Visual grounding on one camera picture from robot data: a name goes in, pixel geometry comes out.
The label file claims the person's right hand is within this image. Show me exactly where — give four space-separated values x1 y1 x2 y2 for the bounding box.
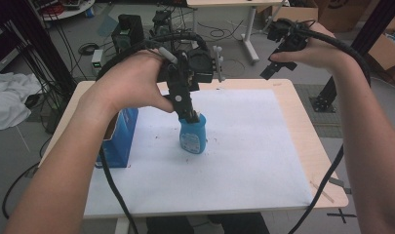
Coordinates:
269 21 352 74

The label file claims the black cable coil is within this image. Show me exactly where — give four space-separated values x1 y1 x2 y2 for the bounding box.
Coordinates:
78 42 100 57

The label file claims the grey tape piece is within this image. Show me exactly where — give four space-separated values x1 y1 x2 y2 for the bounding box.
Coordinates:
328 177 352 195

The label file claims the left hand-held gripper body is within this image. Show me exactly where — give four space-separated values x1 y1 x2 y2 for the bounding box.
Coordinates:
157 45 226 94

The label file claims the white-legged desk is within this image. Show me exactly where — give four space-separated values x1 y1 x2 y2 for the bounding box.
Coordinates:
186 0 284 64

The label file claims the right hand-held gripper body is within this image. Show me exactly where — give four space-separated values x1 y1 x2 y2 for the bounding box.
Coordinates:
266 18 311 55

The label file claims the blue bottle with white cap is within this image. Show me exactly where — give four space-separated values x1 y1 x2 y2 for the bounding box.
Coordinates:
178 112 209 155

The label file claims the black metal stand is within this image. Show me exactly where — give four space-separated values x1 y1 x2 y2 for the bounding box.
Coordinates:
310 0 395 114
22 0 77 96

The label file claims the small open cardboard box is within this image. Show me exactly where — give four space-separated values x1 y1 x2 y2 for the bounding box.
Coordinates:
271 5 320 23

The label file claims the round white table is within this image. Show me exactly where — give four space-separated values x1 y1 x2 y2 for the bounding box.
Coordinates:
38 0 96 21

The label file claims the large brown cardboard box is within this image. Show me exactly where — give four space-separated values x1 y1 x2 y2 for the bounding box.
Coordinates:
311 0 381 33

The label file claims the cardboard box with blue contents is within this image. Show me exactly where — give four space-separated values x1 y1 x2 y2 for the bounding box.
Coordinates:
367 16 395 71

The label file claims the thin black floor cable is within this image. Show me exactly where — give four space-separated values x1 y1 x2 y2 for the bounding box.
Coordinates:
1 162 40 220

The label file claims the small black computer tower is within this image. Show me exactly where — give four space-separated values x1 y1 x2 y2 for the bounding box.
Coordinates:
151 9 174 37

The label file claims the white paper sheet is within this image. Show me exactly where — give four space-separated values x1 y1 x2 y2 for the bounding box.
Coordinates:
83 88 315 217

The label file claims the white power supply unit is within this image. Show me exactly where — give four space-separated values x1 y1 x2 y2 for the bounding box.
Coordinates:
91 49 104 77

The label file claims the white cloth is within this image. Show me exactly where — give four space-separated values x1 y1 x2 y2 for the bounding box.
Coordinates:
0 71 43 131

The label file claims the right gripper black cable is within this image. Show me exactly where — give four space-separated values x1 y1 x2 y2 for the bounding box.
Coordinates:
287 27 373 234

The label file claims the person's left hand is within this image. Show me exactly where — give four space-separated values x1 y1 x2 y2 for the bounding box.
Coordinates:
77 48 177 115

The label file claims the grey floor mat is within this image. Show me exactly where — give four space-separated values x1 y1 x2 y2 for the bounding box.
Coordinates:
294 83 345 139

